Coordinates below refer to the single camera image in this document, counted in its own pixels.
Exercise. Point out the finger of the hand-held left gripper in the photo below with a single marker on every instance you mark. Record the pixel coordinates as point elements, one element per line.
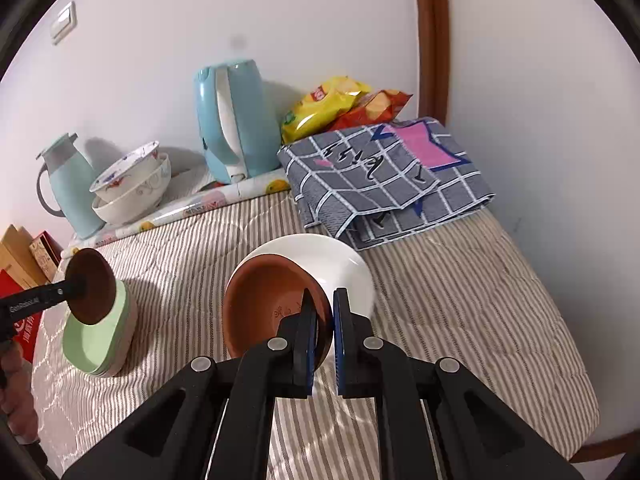
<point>72,289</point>

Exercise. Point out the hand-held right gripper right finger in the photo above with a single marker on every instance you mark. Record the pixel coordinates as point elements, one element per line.
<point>339,350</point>

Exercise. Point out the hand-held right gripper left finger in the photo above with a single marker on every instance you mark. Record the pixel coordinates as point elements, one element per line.
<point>300,355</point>

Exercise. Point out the small brown bowl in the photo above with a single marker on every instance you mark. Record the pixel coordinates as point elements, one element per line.
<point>260,305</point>
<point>90,287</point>

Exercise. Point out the green plate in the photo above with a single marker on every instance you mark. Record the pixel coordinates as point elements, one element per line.
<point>92,347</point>

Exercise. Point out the pink plate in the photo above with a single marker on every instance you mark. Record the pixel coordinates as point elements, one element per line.
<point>127,340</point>

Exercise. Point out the large plain white bowl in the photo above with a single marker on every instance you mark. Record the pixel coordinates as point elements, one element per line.
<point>340,262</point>

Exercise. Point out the person's left hand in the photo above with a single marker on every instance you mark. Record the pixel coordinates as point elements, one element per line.
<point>20,400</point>

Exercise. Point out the red box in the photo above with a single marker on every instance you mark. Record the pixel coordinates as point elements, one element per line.
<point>22,332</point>

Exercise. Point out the brown framed box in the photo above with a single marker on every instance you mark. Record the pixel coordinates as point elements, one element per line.
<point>45,255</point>

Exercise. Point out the light blue thermos jug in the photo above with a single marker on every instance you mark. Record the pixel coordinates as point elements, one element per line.
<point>75,190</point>

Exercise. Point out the striped quilted mat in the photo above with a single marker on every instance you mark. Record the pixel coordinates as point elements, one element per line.
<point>450,320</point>

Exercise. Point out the white bowl with grey scrolls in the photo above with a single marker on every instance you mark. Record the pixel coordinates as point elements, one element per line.
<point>140,195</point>

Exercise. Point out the floral white bowl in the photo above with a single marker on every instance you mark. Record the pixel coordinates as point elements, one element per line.
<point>122,175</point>

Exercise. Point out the grey checked folded cloth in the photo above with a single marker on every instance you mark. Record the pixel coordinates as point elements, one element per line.
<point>380,185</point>

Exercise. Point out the white printed table sheet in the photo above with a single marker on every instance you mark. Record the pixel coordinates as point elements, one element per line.
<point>240,192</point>

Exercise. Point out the light blue electric kettle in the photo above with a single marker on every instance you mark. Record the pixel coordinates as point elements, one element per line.
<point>250,120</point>

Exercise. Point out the yellow chip bag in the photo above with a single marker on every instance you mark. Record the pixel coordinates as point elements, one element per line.
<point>320,107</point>

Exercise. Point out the red chip bag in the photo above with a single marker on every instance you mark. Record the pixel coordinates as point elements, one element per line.
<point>375,107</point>

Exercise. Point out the brown wooden baseboard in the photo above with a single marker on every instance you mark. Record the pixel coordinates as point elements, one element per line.
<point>600,455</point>

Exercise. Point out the white wall switch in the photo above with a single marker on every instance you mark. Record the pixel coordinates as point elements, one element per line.
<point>64,22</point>

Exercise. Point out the brown wooden door frame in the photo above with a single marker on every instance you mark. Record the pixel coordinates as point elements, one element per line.
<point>430,35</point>

